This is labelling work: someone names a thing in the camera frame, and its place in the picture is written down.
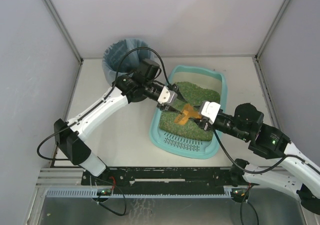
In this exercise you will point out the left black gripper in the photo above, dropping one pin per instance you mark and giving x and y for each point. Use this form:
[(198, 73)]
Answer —
[(172, 87)]

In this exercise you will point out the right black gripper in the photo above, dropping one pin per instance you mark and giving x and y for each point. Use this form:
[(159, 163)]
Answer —
[(203, 123)]

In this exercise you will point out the orange litter scoop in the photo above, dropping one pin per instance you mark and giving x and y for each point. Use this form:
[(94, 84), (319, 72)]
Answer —
[(188, 112)]

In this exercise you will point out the teal litter box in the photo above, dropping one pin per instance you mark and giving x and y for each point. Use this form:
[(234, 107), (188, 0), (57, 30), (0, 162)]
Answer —
[(178, 145)]

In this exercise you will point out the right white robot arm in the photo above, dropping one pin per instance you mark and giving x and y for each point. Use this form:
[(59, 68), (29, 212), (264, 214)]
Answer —
[(292, 173)]

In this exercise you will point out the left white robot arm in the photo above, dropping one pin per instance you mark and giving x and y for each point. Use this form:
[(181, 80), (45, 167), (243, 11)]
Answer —
[(132, 87)]

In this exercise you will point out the green cat litter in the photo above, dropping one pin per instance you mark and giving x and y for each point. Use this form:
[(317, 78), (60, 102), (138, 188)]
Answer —
[(195, 96)]

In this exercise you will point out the black trash bin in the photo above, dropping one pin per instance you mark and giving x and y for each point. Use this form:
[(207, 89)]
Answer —
[(145, 72)]

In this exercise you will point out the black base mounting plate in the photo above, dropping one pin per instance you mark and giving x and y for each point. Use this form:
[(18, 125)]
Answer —
[(163, 179)]

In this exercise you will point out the blue plastic bin liner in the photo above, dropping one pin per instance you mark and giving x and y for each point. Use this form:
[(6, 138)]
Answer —
[(114, 54)]

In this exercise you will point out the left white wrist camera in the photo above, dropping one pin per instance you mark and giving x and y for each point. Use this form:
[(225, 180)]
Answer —
[(167, 97)]

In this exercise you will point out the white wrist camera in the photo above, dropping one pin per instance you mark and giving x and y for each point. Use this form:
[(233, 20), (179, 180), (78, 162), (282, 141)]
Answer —
[(167, 97), (209, 110)]

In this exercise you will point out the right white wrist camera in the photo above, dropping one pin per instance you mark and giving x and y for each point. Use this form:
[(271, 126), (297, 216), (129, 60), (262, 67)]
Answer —
[(209, 110)]

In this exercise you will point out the blue slotted cable duct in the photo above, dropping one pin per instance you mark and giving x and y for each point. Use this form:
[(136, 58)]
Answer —
[(103, 193)]

